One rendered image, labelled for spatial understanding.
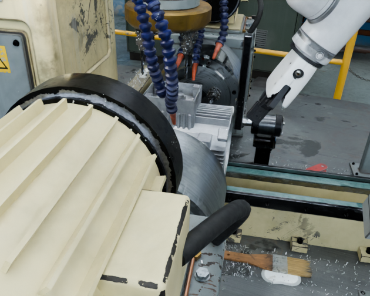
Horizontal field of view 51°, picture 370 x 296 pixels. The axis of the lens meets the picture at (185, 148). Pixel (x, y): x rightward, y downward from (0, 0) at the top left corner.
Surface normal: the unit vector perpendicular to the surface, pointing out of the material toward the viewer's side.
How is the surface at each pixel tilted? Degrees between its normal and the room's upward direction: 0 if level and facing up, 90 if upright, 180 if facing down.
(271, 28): 90
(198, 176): 40
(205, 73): 90
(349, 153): 0
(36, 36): 90
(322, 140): 0
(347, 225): 90
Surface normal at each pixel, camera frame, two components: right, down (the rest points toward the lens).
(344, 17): 0.00, 0.59
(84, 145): 0.41, -0.74
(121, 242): 0.03, -0.86
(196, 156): 0.59, -0.62
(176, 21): 0.24, 0.51
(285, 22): -0.35, 0.48
